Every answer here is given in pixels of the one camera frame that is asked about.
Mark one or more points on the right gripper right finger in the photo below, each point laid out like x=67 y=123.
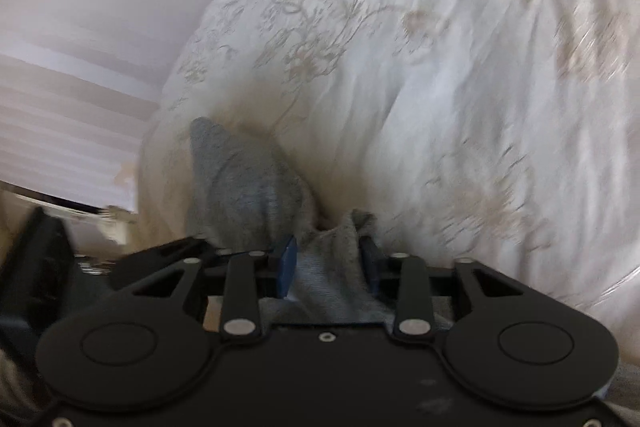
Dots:
x=402 y=283

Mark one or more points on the grey sweat pants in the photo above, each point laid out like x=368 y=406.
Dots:
x=141 y=345

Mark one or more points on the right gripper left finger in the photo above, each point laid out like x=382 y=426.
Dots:
x=251 y=277

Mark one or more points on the white embroidered bedspread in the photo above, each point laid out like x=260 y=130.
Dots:
x=504 y=130

